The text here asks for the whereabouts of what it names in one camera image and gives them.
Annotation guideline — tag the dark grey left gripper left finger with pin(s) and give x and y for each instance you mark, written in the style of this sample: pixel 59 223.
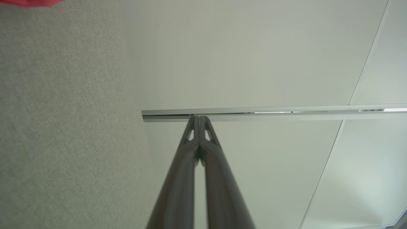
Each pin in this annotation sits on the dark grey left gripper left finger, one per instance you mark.
pixel 178 178

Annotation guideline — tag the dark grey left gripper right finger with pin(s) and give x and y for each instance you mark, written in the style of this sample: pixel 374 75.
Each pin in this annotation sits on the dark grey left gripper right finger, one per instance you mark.
pixel 222 184

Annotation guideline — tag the red shorts with white stripe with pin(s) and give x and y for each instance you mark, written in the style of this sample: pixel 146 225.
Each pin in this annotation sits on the red shorts with white stripe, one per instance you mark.
pixel 28 2

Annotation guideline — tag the aluminium frame post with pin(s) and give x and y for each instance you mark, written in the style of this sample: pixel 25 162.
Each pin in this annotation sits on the aluminium frame post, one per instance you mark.
pixel 286 116

